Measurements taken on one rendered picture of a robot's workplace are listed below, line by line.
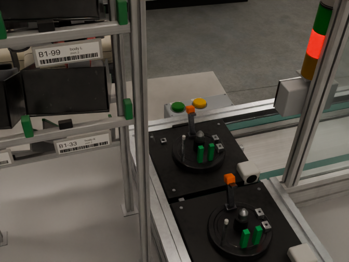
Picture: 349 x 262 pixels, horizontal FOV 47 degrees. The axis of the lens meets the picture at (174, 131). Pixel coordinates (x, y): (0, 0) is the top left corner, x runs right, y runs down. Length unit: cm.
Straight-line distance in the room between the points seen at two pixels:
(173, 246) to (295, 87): 43
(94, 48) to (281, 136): 81
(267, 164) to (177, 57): 231
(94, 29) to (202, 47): 300
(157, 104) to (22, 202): 56
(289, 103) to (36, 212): 69
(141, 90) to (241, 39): 312
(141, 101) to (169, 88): 87
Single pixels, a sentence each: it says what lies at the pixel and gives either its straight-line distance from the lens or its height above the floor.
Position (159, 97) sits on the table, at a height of 86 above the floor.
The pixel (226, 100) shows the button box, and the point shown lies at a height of 96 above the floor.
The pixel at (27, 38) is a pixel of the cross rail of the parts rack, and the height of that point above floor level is 147.
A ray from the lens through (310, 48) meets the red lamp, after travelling 84.
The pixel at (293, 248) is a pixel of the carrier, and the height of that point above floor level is 99.
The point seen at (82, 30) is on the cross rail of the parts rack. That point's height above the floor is 147.
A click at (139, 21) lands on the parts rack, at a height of 147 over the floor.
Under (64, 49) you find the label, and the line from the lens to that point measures 54.
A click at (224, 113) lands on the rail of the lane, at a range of 122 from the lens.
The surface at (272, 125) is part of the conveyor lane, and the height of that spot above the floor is 93.
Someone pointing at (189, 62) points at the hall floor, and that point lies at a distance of 330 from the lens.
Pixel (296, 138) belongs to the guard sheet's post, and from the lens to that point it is 95.
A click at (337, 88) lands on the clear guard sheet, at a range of 90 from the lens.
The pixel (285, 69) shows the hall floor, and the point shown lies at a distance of 336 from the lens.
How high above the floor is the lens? 171
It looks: 41 degrees down
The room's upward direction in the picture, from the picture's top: 2 degrees clockwise
